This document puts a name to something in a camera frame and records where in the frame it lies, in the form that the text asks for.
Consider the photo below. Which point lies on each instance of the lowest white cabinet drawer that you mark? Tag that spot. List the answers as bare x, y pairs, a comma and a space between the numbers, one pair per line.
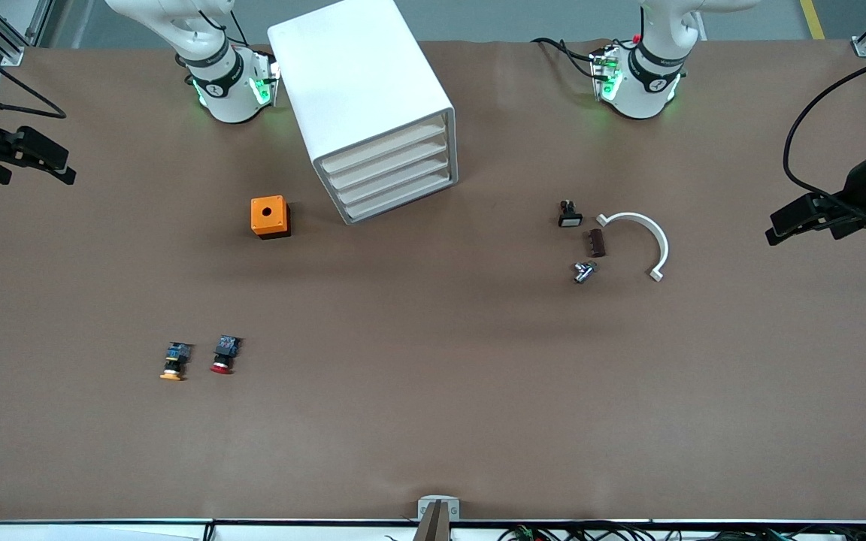
401, 200

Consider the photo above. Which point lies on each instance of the brown terminal block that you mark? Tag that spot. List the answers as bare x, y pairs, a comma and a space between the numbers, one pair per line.
598, 243

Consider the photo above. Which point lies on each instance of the orange box with hole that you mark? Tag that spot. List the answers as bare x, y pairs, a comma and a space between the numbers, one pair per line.
267, 213

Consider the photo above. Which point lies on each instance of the brown table mat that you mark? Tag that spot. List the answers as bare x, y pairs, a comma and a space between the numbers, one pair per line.
433, 376

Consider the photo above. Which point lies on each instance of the white curved plastic bracket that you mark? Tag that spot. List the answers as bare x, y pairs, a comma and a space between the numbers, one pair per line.
661, 244

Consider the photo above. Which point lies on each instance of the silver metal key switch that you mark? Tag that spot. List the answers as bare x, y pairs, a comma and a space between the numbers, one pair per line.
584, 272

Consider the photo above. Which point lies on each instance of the yellow push button switch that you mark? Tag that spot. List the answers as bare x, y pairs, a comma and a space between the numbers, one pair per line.
174, 361

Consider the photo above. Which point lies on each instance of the black switch with white face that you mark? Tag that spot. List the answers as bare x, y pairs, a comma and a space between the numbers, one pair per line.
570, 218

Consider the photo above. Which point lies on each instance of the red push button switch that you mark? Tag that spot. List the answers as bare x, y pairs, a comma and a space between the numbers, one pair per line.
224, 355

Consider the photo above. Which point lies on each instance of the white table edge rail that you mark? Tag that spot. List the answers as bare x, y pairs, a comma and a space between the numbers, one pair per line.
102, 530

